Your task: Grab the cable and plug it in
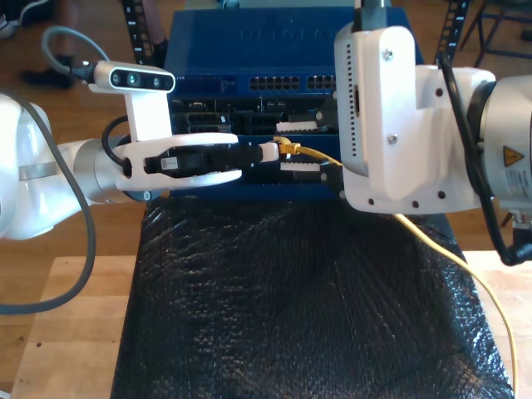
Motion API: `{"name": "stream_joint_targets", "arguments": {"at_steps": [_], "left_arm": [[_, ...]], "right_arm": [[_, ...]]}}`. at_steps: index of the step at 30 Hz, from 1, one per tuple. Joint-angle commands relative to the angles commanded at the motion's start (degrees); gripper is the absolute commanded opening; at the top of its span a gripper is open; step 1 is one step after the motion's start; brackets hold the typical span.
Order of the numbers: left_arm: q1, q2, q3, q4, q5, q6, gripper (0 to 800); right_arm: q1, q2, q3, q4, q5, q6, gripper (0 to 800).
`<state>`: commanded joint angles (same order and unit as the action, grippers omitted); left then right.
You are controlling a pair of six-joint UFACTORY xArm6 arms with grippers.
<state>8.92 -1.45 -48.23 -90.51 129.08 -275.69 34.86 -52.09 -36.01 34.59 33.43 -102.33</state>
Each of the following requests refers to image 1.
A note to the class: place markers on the black rack server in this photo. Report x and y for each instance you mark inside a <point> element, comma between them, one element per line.
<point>249,120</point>

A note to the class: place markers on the person's leg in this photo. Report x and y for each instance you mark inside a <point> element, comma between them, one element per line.
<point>50,77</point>
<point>160,50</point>

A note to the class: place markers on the blue metal chair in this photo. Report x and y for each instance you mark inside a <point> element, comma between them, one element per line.
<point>505,52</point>

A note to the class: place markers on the black woven mat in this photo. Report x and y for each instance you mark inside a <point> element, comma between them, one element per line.
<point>291,311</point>

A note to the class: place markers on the dark sneaker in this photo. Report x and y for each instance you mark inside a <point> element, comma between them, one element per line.
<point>35,10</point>

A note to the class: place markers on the white sneaker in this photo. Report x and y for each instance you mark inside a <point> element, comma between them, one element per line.
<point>5,27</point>

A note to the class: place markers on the blue network switch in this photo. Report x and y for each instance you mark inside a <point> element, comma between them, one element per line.
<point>249,41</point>

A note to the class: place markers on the black perforated rack post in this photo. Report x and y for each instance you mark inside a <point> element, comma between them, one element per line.
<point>453,25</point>
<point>139,29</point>

